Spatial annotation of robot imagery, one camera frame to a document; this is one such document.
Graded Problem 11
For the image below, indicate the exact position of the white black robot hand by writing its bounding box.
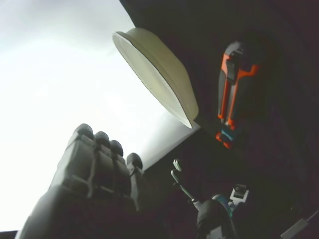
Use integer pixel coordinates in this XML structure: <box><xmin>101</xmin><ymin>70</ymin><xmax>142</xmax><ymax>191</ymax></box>
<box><xmin>14</xmin><ymin>123</ymin><xmax>238</xmax><ymax>239</ymax></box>

